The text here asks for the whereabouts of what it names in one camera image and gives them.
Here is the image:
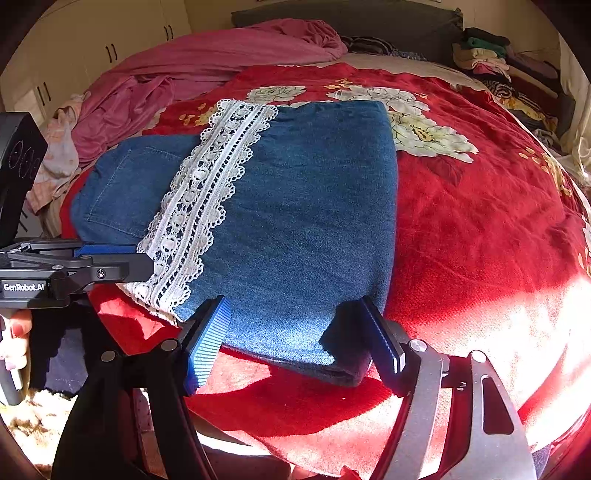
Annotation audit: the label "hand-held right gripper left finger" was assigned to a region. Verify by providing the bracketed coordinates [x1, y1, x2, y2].
[51, 296, 232, 480]

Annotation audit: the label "pink floral cloth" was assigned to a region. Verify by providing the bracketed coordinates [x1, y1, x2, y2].
[25, 92, 92, 214]

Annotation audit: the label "pile of folded clothes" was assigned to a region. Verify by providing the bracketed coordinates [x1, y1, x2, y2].
[451, 27, 578, 149]

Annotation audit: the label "person's dark clothing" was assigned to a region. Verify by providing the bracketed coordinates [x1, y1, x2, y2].
[28, 291, 139, 398]

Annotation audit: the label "cream wardrobe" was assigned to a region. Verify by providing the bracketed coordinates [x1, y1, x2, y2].
[0, 0, 192, 124]

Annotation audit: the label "beige bed sheet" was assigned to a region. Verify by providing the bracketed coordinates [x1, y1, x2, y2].
[344, 52, 467, 86]

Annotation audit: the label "dark striped cloth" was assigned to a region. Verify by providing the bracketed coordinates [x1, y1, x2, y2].
[342, 36, 428, 62]

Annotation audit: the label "cream curtain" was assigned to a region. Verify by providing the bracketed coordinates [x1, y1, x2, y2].
[558, 34, 591, 186]

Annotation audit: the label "red floral blanket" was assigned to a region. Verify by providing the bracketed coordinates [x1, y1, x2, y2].
[60, 62, 591, 480]

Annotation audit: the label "cream fluffy rug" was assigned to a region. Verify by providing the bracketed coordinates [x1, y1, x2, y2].
[4, 387, 77, 469]

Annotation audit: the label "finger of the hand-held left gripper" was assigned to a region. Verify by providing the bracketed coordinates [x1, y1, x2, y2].
[69, 242, 141, 258]
[60, 255, 154, 292]

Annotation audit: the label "person's left hand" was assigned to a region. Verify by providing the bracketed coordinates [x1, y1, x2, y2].
[0, 309, 34, 371]

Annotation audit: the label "blue denim pants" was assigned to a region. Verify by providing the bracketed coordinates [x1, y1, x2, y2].
[70, 98, 400, 387]

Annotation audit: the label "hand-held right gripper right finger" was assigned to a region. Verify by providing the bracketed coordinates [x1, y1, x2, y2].
[359, 295, 539, 480]

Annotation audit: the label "pink bed sheet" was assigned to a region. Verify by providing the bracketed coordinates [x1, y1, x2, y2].
[71, 18, 349, 169]

